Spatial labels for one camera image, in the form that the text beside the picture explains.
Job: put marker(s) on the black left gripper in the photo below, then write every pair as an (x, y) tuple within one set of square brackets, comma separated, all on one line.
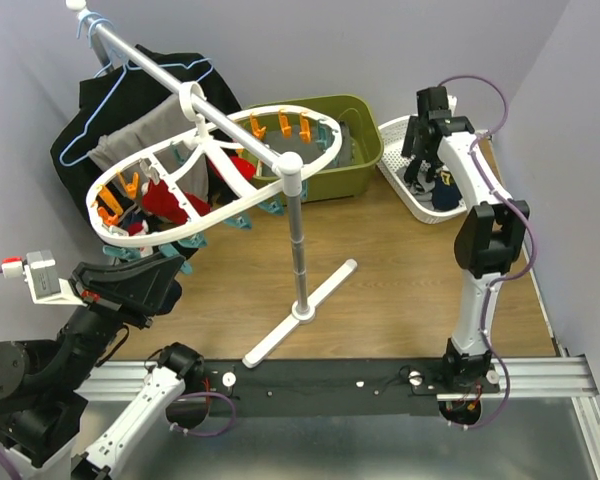
[(130, 290)]

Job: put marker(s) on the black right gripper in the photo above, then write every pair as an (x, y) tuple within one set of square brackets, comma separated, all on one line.
[(410, 147)]

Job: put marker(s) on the navy yellow patterned sock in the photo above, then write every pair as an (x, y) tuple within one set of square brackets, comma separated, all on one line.
[(446, 195)]

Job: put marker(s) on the grey sock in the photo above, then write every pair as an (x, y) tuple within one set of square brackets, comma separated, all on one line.
[(422, 193)]

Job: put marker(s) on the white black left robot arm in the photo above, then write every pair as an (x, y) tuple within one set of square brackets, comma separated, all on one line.
[(40, 406)]

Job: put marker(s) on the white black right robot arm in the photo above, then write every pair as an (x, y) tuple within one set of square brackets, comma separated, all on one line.
[(490, 238)]

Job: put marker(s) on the white round clip hanger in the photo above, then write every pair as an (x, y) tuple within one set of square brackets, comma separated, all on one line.
[(185, 166)]

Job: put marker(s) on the white perforated plastic basket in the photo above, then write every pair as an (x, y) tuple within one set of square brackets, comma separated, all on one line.
[(392, 165)]

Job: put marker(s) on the teal clothes clip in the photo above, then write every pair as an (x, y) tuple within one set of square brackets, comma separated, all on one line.
[(175, 151), (121, 253), (196, 241), (186, 268)]

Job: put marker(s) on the olive green plastic bin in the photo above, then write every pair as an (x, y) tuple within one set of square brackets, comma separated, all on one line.
[(325, 113)]

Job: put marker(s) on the grey cloth in bin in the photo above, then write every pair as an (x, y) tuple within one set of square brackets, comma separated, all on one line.
[(313, 150)]

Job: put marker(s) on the white clothes clip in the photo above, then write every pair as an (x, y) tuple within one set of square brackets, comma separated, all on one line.
[(149, 171)]

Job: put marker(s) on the orange clothes clip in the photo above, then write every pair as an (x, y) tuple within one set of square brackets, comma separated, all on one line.
[(284, 123), (258, 131), (305, 128)]

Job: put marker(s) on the grey hanging cloth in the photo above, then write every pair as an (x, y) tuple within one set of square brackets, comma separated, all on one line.
[(161, 123)]

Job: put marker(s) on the black hanging garment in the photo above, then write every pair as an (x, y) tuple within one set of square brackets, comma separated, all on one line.
[(79, 178)]

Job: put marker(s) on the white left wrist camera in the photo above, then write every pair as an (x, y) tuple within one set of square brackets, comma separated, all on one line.
[(39, 272)]

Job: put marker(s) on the aluminium frame rail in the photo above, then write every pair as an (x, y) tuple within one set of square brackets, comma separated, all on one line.
[(534, 428)]

